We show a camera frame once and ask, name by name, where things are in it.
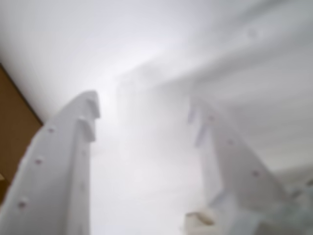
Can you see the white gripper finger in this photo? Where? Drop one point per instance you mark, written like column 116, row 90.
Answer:
column 234, row 166
column 56, row 171

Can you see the brown cardboard box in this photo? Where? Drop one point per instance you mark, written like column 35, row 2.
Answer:
column 14, row 117

